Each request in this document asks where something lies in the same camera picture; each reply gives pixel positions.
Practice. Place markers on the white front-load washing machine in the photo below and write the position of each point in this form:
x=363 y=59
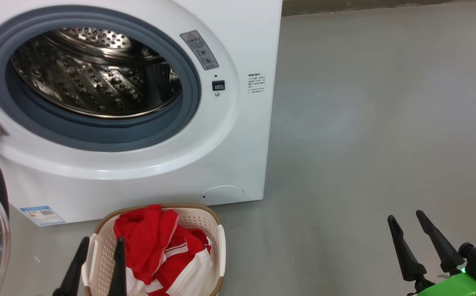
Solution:
x=242 y=144

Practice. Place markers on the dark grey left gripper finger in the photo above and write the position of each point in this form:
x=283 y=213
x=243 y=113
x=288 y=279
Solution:
x=118 y=271
x=75 y=271

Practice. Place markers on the grey rubber door seal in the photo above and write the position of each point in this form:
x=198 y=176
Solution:
x=98 y=135

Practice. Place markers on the grey warning sticker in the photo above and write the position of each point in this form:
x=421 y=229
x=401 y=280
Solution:
x=200 y=50

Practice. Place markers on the red and white garment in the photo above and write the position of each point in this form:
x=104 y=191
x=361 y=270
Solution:
x=147 y=238

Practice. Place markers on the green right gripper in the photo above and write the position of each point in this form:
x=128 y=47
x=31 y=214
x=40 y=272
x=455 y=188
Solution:
x=463 y=287

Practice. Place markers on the round white filter cover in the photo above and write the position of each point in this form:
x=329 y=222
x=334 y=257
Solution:
x=223 y=195

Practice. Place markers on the stainless steel washing machine drum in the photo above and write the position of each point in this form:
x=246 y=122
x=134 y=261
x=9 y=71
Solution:
x=90 y=82

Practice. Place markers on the black door lock slot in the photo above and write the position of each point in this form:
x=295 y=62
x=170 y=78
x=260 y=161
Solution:
x=218 y=85

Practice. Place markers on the blue energy label sticker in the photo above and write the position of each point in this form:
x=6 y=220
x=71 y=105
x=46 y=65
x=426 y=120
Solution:
x=42 y=216

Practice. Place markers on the cream perforated laundry basket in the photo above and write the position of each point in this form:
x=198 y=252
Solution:
x=198 y=224

